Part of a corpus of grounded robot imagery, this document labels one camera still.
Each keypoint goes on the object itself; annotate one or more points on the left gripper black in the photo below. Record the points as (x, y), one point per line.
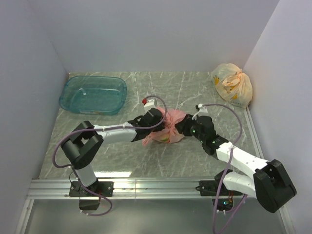
(160, 127)

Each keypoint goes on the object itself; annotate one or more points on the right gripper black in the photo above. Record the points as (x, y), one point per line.
(184, 125)

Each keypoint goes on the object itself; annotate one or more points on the pink plastic bag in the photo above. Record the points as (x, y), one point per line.
(170, 133)

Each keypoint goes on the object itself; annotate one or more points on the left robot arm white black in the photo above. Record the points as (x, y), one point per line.
(84, 142)

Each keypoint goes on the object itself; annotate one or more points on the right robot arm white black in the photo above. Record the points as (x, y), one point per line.
(267, 181)

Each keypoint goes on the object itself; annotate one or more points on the orange knotted plastic bag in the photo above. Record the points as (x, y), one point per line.
(232, 84)

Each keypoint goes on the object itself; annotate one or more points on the teal transparent plastic basin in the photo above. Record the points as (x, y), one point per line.
(93, 95)

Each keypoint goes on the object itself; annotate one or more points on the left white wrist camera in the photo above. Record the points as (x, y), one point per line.
(149, 104)

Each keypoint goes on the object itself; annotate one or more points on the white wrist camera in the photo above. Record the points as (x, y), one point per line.
(149, 104)
(201, 111)

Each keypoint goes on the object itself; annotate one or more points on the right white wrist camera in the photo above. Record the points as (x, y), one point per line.
(201, 111)

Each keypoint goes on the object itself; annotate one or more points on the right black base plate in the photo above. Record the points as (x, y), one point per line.
(210, 187)

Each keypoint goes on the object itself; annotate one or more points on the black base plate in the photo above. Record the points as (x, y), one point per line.
(102, 188)
(210, 187)

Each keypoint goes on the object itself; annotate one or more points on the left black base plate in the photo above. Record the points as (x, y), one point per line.
(102, 188)

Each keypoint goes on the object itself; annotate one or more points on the black box under rail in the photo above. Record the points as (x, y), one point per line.
(88, 205)

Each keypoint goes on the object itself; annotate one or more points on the aluminium mounting rail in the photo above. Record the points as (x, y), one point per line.
(123, 188)

